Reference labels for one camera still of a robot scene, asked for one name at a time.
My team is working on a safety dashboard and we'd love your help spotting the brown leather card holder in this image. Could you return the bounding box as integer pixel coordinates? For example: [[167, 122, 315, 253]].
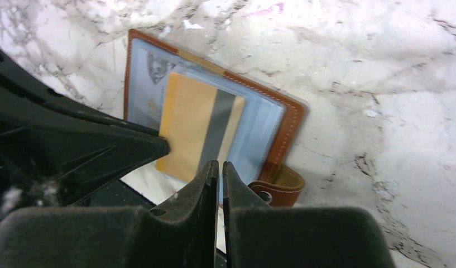
[[124, 29, 305, 207]]

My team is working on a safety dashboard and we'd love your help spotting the white VIP credit card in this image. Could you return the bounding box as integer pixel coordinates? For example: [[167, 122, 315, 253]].
[[128, 48, 176, 130]]

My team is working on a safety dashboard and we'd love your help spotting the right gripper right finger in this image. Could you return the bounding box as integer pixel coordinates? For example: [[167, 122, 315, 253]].
[[222, 161, 395, 267]]

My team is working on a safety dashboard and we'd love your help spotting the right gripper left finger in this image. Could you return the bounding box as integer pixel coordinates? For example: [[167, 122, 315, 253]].
[[0, 160, 219, 267]]

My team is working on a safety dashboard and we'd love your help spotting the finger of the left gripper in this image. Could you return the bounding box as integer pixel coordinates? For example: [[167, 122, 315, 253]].
[[0, 49, 169, 218]]

